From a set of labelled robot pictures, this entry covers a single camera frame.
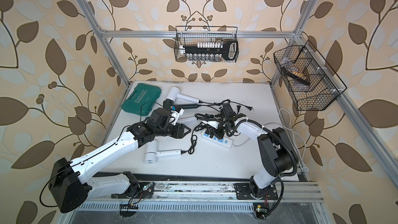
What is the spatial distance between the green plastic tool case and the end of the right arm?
435 mm

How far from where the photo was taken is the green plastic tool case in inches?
40.6

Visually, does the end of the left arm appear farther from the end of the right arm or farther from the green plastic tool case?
the green plastic tool case

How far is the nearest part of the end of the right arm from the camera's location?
2.23 feet
